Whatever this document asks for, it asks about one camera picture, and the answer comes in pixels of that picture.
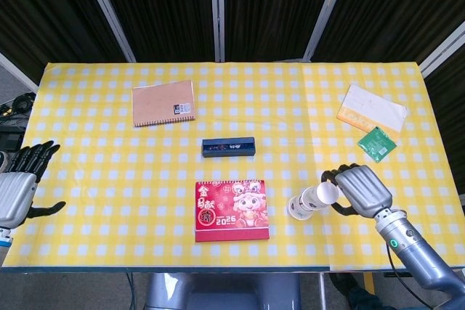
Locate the brown spiral notebook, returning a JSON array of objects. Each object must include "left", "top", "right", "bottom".
[{"left": 131, "top": 79, "right": 198, "bottom": 128}]

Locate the white partition post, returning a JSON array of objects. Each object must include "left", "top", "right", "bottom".
[
  {"left": 419, "top": 21, "right": 465, "bottom": 78},
  {"left": 0, "top": 52, "right": 39, "bottom": 93},
  {"left": 302, "top": 0, "right": 352, "bottom": 62},
  {"left": 209, "top": 0, "right": 226, "bottom": 63},
  {"left": 78, "top": 0, "right": 137, "bottom": 63}
]

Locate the dark ribbed partition panel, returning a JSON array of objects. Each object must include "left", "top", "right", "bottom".
[
  {"left": 92, "top": 0, "right": 219, "bottom": 63},
  {"left": 0, "top": 0, "right": 126, "bottom": 84},
  {"left": 426, "top": 44, "right": 465, "bottom": 195},
  {"left": 223, "top": 0, "right": 342, "bottom": 62},
  {"left": 312, "top": 0, "right": 465, "bottom": 68}
]

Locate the green square packet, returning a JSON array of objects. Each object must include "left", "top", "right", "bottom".
[{"left": 357, "top": 126, "right": 397, "bottom": 164}]

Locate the paper cup with black line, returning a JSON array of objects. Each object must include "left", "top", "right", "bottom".
[{"left": 299, "top": 186, "right": 324, "bottom": 213}]

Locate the dark blue long box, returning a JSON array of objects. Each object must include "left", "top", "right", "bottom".
[{"left": 201, "top": 136, "right": 256, "bottom": 158}]

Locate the black cable bundle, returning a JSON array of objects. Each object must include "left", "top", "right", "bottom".
[{"left": 0, "top": 92, "right": 36, "bottom": 118}]

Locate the yellow checkered tablecloth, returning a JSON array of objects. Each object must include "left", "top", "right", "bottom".
[{"left": 0, "top": 62, "right": 465, "bottom": 271}]

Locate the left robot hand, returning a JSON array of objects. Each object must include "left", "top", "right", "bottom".
[{"left": 0, "top": 140, "right": 67, "bottom": 230}]

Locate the black hanging cable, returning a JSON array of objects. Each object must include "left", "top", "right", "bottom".
[{"left": 125, "top": 272, "right": 138, "bottom": 310}]

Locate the grey robot torso base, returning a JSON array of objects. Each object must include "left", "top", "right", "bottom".
[{"left": 145, "top": 272, "right": 302, "bottom": 310}]

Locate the red 2026 desk calendar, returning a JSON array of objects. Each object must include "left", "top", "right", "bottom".
[{"left": 195, "top": 179, "right": 271, "bottom": 243}]

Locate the paper cup with printed text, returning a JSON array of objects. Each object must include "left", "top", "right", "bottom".
[{"left": 286, "top": 195, "right": 310, "bottom": 221}]

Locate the paper cup with blue flower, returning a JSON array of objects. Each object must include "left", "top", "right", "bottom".
[{"left": 315, "top": 181, "right": 340, "bottom": 205}]

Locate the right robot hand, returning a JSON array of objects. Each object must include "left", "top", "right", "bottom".
[{"left": 321, "top": 163, "right": 394, "bottom": 219}]

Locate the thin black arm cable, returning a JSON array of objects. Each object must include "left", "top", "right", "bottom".
[{"left": 384, "top": 242, "right": 435, "bottom": 310}]

